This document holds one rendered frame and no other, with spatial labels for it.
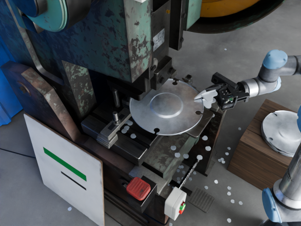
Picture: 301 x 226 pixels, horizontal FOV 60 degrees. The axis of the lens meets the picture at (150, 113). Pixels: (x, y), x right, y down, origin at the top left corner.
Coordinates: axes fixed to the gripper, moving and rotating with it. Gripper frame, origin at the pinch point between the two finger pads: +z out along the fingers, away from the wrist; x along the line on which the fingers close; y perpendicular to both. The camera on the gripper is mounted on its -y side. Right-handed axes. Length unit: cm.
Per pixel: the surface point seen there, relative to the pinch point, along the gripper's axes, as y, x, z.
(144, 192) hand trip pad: 30.6, 2.0, 30.7
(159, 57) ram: -3.8, -21.2, 14.4
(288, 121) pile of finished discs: 0, 40, -61
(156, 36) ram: -2.5, -30.4, 15.9
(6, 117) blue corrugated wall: -82, 70, 106
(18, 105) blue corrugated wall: -92, 70, 97
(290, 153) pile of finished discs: 18, 40, -49
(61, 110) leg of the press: -14, 4, 53
